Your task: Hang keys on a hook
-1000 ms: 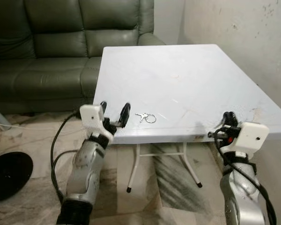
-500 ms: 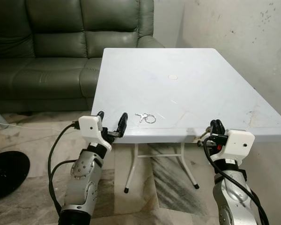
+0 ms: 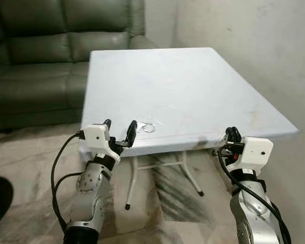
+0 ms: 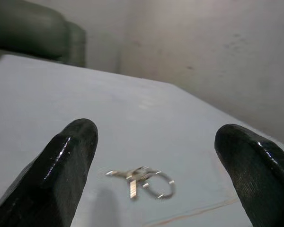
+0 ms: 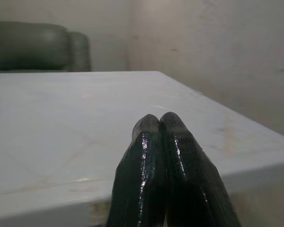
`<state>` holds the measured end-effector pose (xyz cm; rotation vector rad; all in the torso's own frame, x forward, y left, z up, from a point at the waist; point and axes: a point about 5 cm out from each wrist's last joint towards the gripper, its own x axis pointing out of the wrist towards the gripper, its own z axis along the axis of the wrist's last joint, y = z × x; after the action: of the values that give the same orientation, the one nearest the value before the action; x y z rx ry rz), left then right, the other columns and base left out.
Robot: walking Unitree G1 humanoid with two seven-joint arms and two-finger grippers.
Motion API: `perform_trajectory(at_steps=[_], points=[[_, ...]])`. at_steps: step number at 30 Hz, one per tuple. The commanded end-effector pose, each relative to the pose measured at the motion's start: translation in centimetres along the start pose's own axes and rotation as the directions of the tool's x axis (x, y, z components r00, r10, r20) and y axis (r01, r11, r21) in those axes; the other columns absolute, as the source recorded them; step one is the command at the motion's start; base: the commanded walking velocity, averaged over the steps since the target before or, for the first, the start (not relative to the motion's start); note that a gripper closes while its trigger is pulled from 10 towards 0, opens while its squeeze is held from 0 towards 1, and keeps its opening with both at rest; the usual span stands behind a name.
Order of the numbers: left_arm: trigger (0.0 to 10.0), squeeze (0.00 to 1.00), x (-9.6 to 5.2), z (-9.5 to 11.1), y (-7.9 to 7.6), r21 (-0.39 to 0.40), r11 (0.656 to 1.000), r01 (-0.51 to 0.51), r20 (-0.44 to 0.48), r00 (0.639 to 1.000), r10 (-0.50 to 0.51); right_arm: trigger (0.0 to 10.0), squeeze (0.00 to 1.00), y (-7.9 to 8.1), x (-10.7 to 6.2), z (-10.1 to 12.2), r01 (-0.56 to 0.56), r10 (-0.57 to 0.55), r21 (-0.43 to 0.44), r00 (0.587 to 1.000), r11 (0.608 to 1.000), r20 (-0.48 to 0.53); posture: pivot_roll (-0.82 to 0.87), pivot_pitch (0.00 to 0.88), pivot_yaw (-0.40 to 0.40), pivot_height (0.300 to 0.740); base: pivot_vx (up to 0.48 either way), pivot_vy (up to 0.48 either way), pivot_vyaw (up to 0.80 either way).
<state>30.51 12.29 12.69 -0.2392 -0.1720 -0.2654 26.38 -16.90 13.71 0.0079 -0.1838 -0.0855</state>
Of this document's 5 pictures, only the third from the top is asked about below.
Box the short black left arm cable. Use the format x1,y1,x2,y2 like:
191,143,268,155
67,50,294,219
51,171,83,204

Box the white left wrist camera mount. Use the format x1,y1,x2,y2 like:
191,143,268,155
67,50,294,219
82,124,121,163

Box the white square table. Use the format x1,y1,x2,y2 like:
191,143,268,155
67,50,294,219
80,47,300,210

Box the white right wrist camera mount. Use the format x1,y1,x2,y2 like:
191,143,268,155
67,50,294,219
226,136,275,176

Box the silver keys on ring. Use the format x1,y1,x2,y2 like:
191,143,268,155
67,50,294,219
137,121,157,134

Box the long black left arm cable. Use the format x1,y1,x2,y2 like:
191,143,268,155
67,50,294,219
51,130,87,232

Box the dark green leather sofa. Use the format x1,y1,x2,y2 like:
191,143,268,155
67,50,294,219
0,0,159,134

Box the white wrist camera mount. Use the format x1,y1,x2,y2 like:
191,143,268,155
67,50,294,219
226,136,275,176
82,124,121,163

